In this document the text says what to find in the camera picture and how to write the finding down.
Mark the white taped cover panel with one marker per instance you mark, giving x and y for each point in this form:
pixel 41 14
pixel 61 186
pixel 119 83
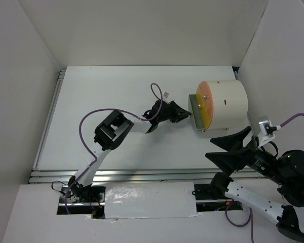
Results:
pixel 150 200

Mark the orange drawer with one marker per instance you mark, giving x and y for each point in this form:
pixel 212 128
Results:
pixel 204 96

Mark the yellow drawer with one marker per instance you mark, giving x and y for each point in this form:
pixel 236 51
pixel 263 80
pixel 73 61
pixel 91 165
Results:
pixel 206 117

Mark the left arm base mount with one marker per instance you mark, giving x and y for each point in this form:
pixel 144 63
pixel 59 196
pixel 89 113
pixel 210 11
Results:
pixel 90 202

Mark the aluminium rail frame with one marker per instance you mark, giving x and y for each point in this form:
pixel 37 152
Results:
pixel 85 95

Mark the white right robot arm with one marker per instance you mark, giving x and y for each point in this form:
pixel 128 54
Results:
pixel 288 219

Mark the cream cylindrical drawer organizer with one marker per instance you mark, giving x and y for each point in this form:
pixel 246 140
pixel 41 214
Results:
pixel 230 104

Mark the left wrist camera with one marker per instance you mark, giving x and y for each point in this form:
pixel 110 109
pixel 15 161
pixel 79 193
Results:
pixel 165 97

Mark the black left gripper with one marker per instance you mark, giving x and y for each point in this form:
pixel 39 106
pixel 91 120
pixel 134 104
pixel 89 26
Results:
pixel 181 113

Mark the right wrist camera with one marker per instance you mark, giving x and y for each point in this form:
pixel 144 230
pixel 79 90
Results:
pixel 267 130

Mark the grey-green drawer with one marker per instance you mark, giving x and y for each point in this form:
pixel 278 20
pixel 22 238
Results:
pixel 195 110

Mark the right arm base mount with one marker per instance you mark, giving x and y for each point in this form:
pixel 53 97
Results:
pixel 208 199

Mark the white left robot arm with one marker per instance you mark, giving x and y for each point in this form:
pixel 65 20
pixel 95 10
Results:
pixel 112 131

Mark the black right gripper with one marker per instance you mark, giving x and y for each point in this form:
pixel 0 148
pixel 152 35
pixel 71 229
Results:
pixel 225 160

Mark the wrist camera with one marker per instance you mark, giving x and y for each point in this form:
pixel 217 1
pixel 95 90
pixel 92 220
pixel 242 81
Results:
pixel 267 130
pixel 165 97

